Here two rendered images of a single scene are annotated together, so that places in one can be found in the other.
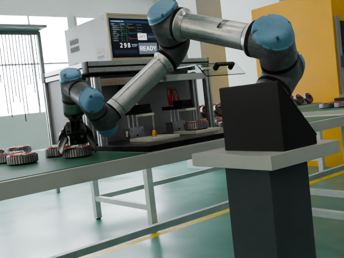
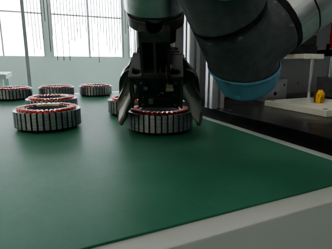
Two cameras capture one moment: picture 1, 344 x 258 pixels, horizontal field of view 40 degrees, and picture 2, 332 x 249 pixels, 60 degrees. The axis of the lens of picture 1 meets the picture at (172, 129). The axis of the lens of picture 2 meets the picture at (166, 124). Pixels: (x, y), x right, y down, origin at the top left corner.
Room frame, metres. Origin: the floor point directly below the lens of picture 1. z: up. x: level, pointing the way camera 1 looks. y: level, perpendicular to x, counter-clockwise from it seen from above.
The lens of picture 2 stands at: (1.30, 0.23, 0.86)
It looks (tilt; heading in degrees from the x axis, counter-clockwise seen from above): 12 degrees down; 15
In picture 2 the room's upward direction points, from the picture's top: straight up
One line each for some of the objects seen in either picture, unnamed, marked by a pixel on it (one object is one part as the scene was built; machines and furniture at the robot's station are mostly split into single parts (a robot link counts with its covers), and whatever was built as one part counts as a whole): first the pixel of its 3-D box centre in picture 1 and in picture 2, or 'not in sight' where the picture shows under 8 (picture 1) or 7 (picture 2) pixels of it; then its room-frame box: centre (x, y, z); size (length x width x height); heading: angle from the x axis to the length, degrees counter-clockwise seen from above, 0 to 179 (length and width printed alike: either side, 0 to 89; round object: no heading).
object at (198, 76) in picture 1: (155, 79); not in sight; (2.11, 0.05, 1.03); 0.62 x 0.01 x 0.03; 129
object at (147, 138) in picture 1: (154, 137); (318, 105); (1.95, 0.08, 0.78); 0.15 x 0.15 x 0.01; 39
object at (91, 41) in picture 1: (125, 44); not in sight; (2.29, 0.18, 1.22); 0.44 x 0.39 x 0.20; 129
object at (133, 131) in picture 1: (133, 133); (268, 89); (2.07, 0.17, 0.80); 0.08 x 0.05 x 0.06; 129
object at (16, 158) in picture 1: (22, 158); (48, 116); (1.74, 0.56, 0.77); 0.11 x 0.11 x 0.04
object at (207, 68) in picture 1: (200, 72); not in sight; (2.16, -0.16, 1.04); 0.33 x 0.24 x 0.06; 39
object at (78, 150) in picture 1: (77, 151); (160, 117); (1.78, 0.37, 0.77); 0.11 x 0.11 x 0.04
